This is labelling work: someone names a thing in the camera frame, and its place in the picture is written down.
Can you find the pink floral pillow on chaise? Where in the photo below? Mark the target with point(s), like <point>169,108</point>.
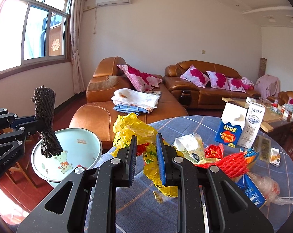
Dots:
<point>141,81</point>

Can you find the small orange white box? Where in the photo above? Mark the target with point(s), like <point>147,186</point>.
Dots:
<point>275,157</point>

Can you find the red foam net sleeve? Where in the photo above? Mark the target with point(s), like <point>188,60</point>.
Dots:
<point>233,165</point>

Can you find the upright blue Look carton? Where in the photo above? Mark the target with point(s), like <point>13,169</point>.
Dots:
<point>231,125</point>

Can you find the wooden coffee table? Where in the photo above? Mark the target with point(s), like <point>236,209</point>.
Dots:
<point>272,122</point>

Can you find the white tissue box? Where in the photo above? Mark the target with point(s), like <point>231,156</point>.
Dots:
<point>250,100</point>

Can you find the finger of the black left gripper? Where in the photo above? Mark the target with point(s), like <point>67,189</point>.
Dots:
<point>2,115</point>
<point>21,129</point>

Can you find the pink cloth covered appliance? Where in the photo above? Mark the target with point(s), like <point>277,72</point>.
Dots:
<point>267,85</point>

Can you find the folded blue striped cloth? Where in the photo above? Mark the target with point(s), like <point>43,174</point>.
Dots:
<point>123,108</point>

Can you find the beige curtain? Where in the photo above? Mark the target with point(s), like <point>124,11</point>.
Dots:
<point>77,8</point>

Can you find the brown leather armchair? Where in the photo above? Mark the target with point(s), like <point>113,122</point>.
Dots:
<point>292,109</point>

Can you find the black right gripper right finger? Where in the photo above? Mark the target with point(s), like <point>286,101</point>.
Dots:
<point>208,200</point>

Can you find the clear plastic bag red print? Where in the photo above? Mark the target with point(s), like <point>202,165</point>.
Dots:
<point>270,190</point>

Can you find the brown leather long sofa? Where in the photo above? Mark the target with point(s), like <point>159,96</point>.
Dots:
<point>207,98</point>

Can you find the light blue trash basin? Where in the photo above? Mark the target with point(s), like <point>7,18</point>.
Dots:
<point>81,148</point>

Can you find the yellow plastic bag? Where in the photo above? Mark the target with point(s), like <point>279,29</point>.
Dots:
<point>127,126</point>

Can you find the window with white frame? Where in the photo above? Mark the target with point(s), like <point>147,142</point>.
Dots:
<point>33,33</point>

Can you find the torn blue Look carton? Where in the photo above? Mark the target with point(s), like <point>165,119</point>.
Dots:
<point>250,189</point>

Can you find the brown leather chaise sofa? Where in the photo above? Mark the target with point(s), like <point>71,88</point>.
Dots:
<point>98,115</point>

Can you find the wooden chair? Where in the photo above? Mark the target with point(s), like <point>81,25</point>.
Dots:
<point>23,166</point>

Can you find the black foam net sleeve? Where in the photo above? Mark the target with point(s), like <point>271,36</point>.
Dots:
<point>44,100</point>

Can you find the white milk carton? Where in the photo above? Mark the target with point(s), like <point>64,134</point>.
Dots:
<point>253,121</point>

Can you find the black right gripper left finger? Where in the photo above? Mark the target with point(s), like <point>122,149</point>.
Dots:
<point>85,199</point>

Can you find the white yellow bag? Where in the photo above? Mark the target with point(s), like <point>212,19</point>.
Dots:
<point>191,146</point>

